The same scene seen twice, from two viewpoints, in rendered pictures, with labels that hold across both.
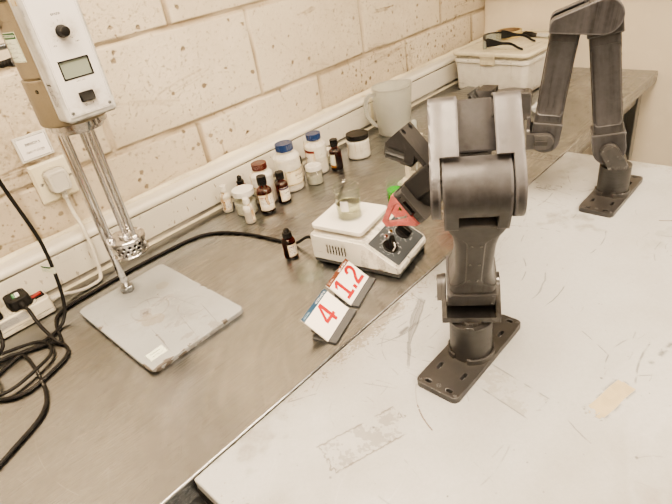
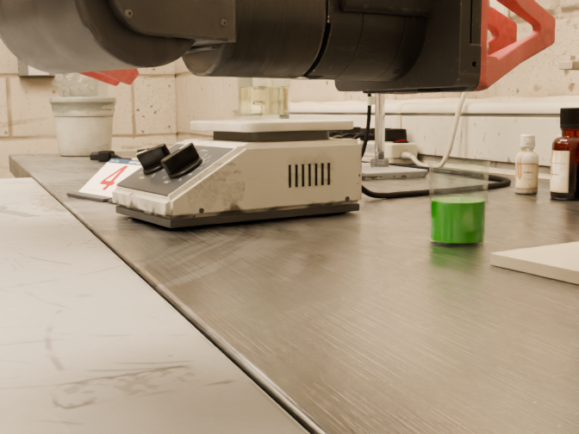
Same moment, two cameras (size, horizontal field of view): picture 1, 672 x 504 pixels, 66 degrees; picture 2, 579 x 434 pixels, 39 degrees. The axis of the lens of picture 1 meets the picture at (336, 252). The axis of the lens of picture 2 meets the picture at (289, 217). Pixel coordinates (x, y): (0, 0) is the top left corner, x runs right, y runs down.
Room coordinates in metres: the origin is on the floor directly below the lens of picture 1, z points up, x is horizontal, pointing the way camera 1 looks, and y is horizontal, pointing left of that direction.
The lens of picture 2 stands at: (1.23, -0.77, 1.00)
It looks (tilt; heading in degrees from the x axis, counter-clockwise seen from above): 8 degrees down; 111
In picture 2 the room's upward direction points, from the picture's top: 1 degrees counter-clockwise
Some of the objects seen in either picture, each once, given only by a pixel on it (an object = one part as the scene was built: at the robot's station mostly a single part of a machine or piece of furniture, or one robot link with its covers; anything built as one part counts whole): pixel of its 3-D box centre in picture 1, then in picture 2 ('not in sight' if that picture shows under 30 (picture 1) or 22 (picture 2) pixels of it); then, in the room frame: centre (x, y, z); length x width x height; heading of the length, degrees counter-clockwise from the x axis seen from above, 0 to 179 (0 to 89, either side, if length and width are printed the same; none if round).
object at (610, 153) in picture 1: (613, 151); not in sight; (0.99, -0.61, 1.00); 0.09 x 0.06 x 0.06; 155
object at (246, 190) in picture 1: (245, 200); not in sight; (1.22, 0.21, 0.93); 0.06 x 0.06 x 0.07
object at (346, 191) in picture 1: (347, 199); (266, 81); (0.93, -0.04, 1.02); 0.06 x 0.05 x 0.08; 5
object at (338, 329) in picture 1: (329, 315); (108, 178); (0.71, 0.03, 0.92); 0.09 x 0.06 x 0.04; 151
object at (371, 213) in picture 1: (350, 216); (270, 124); (0.94, -0.04, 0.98); 0.12 x 0.12 x 0.01; 53
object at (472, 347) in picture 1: (470, 334); not in sight; (0.58, -0.18, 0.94); 0.20 x 0.07 x 0.08; 132
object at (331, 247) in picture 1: (363, 236); (247, 171); (0.92, -0.06, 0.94); 0.22 x 0.13 x 0.08; 53
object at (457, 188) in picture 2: (394, 189); (457, 201); (1.14, -0.17, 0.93); 0.04 x 0.04 x 0.06
